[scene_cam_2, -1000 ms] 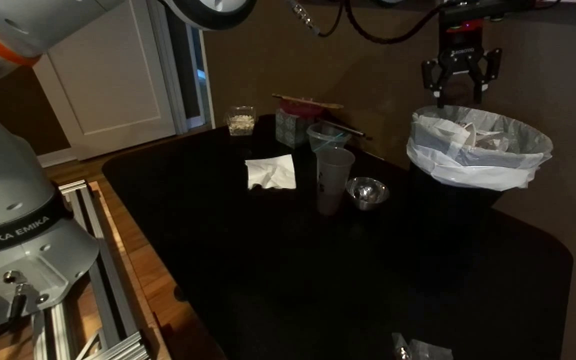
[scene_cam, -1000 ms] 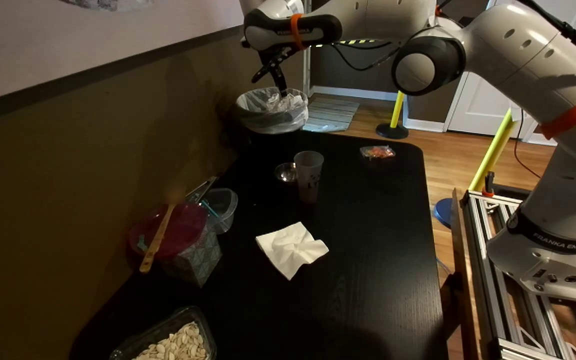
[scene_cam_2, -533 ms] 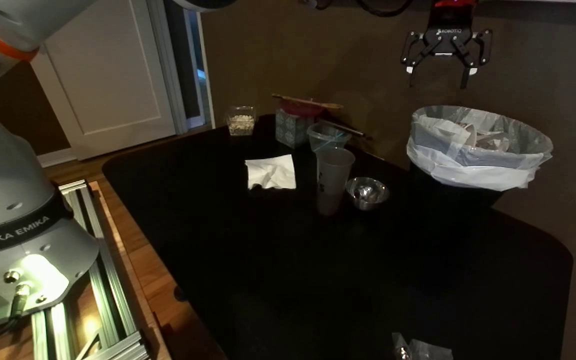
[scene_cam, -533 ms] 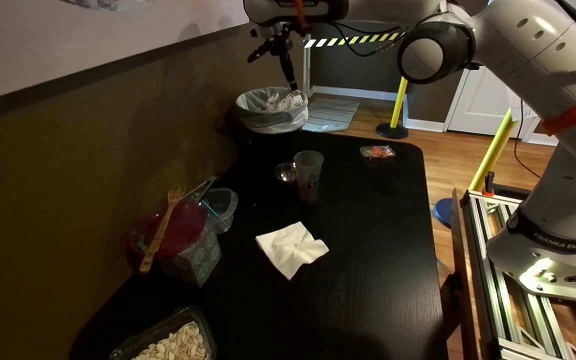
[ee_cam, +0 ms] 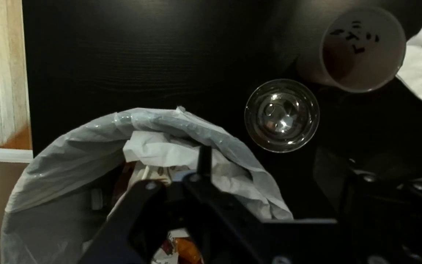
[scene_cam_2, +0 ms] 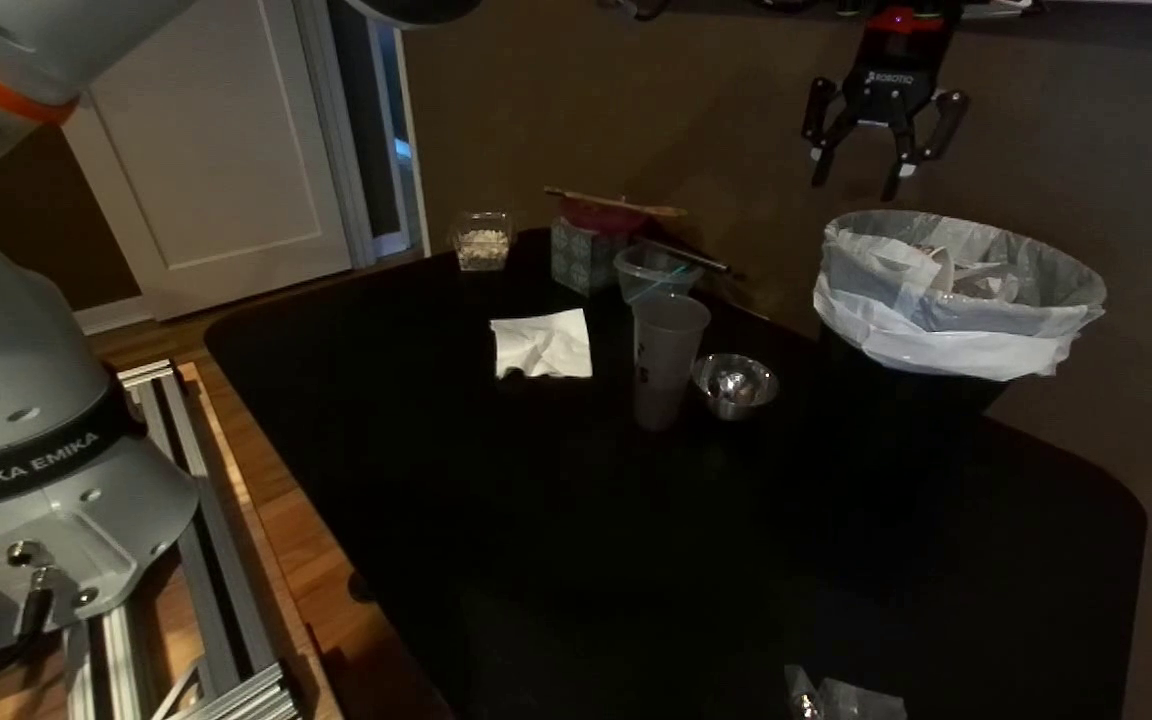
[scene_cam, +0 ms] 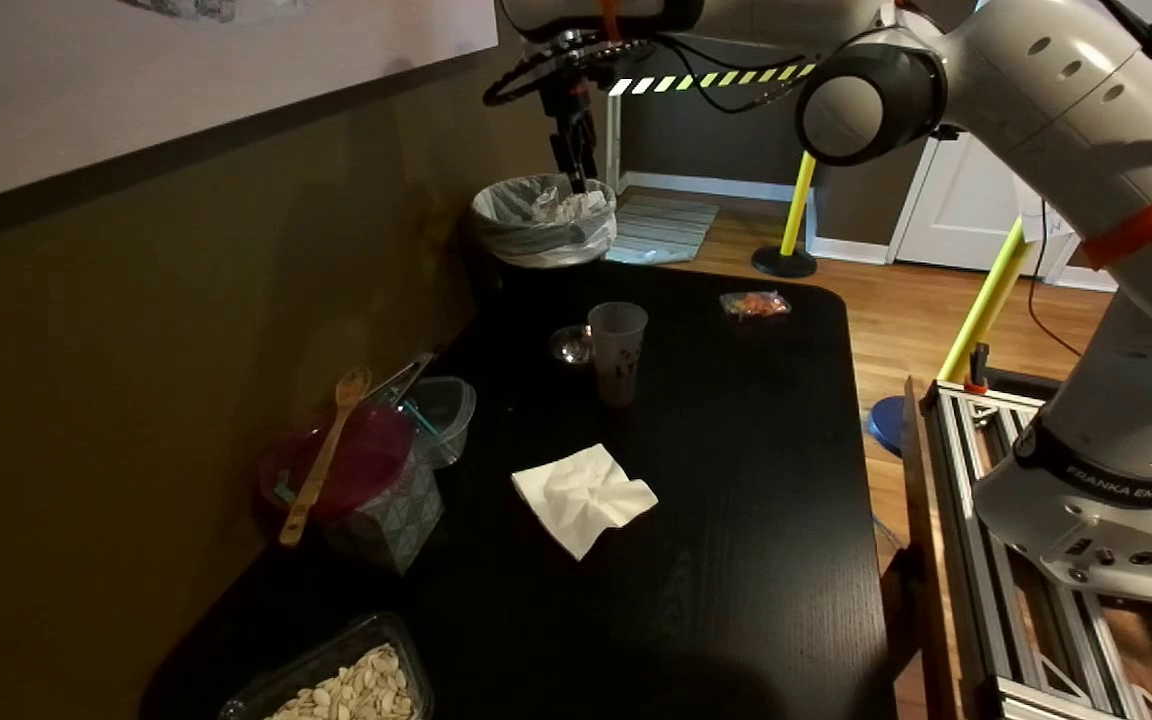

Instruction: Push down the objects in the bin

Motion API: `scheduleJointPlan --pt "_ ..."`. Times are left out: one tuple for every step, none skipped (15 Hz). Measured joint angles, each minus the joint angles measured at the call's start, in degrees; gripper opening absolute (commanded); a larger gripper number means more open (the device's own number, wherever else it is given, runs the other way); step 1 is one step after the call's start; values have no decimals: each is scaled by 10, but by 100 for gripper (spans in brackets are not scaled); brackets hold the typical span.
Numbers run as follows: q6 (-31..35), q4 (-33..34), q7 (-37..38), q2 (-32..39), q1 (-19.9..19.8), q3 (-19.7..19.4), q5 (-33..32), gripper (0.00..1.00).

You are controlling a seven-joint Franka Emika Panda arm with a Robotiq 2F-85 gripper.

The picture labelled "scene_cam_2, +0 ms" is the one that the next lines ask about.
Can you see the red bowl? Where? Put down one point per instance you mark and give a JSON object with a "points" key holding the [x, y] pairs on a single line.
{"points": [[601, 216]]}

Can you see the wooden spoon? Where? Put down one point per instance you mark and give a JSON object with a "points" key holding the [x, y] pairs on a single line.
{"points": [[616, 203]]}

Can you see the black stick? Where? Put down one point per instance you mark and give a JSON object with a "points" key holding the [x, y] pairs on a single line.
{"points": [[691, 257]]}

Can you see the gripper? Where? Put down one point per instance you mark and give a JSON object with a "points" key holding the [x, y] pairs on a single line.
{"points": [[891, 85]]}

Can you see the white door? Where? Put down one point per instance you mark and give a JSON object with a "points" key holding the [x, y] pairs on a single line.
{"points": [[206, 150]]}

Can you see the glass sliding door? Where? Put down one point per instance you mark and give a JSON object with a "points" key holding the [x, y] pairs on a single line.
{"points": [[381, 130]]}

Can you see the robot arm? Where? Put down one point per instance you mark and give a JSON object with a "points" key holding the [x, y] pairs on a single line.
{"points": [[6, 380]]}

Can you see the clear plastic cup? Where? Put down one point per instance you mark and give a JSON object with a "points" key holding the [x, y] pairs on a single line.
{"points": [[666, 350]]}

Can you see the small metal bowl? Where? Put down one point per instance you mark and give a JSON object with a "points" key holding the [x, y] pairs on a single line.
{"points": [[736, 385]]}

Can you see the heap of crumpled paper trash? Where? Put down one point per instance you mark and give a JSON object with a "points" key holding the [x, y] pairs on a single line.
{"points": [[971, 275]]}

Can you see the clear container of popcorn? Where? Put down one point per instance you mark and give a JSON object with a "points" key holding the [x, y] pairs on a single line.
{"points": [[482, 245]]}

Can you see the patterned tissue box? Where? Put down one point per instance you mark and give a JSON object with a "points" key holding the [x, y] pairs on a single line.
{"points": [[581, 258]]}

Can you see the white plastic bin liner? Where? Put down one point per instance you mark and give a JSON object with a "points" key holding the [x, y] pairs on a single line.
{"points": [[936, 335]]}

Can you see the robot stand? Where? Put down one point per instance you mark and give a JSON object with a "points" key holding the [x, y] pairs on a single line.
{"points": [[226, 560]]}

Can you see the clear plastic bag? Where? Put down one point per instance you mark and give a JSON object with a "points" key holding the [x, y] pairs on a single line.
{"points": [[851, 700]]}

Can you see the clear plastic bowl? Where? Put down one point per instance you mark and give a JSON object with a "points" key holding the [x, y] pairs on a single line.
{"points": [[651, 272]]}

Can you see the white paper napkin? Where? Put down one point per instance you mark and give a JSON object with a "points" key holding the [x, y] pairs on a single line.
{"points": [[542, 345]]}

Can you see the black trash bin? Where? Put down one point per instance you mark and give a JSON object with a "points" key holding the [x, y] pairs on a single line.
{"points": [[896, 390]]}

